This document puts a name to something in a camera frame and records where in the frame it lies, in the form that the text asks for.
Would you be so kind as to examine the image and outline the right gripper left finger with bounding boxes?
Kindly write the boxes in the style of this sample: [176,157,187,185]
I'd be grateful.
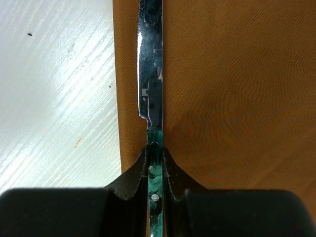
[0,150,148,237]

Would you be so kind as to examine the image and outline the orange-brown cloth napkin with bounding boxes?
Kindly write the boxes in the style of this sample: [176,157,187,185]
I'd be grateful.
[112,0,316,218]

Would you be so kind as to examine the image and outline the green-handled steel knife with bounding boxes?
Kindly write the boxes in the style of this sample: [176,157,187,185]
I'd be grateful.
[137,0,163,237]

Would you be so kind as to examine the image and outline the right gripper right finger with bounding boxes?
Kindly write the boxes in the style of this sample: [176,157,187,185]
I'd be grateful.
[163,150,310,237]

